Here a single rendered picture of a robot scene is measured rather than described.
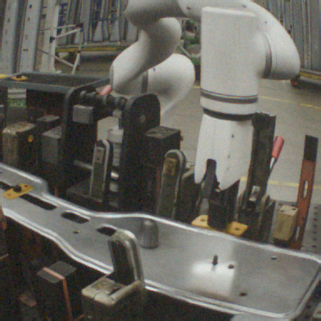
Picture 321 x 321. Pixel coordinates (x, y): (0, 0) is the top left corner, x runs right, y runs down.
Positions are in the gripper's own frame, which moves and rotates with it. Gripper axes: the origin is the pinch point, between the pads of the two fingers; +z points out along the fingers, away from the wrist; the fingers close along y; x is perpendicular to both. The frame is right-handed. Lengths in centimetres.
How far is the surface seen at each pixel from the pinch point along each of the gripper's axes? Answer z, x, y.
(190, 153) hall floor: 110, -163, -293
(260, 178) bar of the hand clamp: -0.5, 0.5, -14.6
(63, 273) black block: 10.7, -18.4, 16.7
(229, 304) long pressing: 9.7, 8.3, 10.4
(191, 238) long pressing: 9.6, -7.9, -5.9
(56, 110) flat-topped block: 2, -65, -34
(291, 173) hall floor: 110, -75, -303
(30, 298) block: 39, -47, 2
